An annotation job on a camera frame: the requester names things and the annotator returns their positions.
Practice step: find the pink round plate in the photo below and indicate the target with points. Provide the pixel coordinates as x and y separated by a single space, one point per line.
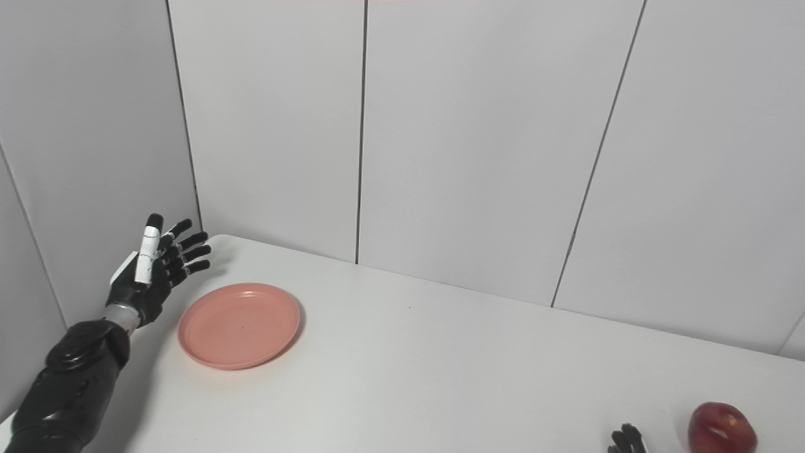
239 325

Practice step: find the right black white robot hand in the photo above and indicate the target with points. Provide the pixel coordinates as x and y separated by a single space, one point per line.
629 441

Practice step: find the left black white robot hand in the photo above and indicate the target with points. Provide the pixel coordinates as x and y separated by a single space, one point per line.
148 277

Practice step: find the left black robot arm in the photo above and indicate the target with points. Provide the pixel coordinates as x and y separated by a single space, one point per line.
69 390

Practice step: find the red apple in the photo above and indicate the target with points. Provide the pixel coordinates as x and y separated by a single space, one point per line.
722 429

